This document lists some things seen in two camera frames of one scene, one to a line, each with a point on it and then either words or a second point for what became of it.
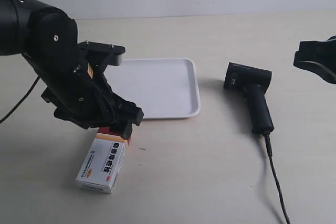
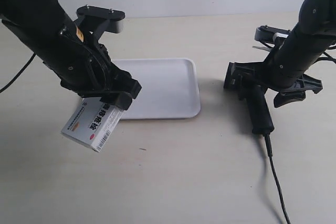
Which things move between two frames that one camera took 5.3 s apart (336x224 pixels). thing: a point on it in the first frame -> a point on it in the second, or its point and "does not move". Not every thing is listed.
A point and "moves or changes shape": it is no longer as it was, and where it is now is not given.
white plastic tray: (161, 88) does not move
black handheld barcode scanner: (254, 82) does not move
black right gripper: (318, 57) -> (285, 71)
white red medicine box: (100, 168) moves or changes shape
